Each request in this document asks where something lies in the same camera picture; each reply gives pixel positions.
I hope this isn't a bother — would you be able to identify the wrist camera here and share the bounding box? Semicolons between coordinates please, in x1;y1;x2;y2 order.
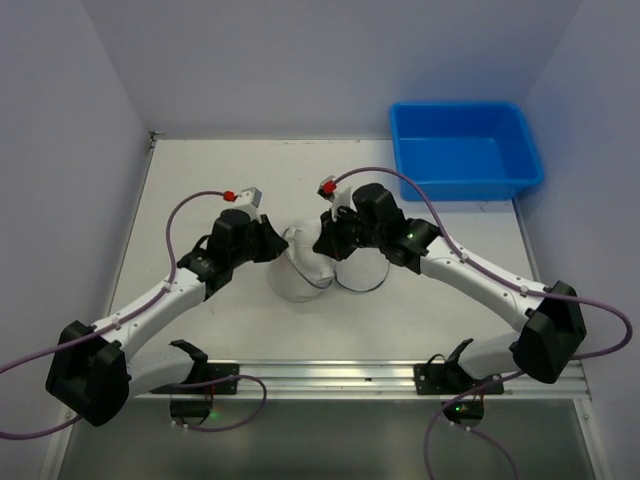
233;187;262;223
317;176;352;221

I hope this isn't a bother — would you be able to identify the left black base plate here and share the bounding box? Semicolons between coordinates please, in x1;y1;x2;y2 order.
203;363;240;397

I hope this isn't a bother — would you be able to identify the aluminium mounting rail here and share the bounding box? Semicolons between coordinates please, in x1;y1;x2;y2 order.
124;360;594;401

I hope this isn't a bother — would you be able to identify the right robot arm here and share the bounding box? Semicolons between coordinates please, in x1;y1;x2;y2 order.
313;180;586;392

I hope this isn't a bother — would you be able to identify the blue plastic bin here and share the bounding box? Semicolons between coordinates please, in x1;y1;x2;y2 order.
389;101;544;202

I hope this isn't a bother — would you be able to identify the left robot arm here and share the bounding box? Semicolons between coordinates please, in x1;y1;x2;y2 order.
45;209;288;426

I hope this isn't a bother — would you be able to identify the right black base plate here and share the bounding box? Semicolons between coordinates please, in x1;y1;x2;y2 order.
413;354;492;395

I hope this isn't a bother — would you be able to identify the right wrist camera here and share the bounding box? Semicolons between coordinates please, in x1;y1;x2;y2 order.
317;176;352;221

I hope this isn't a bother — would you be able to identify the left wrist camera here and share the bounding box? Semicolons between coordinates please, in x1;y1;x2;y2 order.
233;187;262;223

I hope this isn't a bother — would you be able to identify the white bra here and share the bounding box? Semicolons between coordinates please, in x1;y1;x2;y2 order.
283;219;335;290

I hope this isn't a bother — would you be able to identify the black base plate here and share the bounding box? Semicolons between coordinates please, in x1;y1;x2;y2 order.
203;363;240;397
413;354;492;395

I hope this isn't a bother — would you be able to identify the white mesh laundry bag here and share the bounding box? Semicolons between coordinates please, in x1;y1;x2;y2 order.
268;249;390;303

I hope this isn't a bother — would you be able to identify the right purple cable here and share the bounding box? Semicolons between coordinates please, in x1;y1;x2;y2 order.
319;167;633;480

